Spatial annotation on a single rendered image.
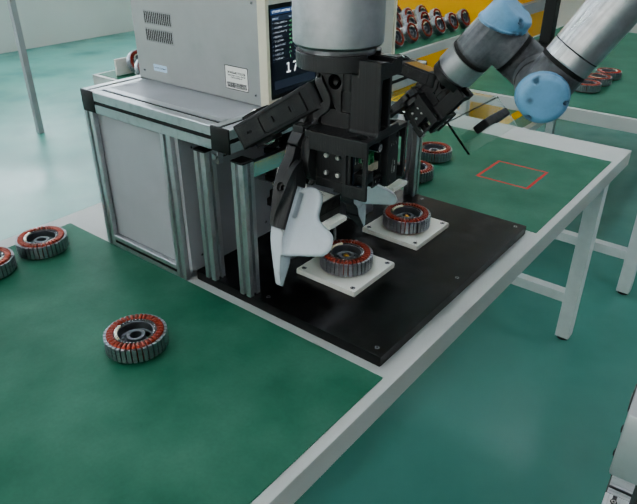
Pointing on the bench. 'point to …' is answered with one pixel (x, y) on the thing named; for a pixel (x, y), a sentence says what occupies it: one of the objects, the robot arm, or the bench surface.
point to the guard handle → (491, 120)
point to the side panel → (140, 192)
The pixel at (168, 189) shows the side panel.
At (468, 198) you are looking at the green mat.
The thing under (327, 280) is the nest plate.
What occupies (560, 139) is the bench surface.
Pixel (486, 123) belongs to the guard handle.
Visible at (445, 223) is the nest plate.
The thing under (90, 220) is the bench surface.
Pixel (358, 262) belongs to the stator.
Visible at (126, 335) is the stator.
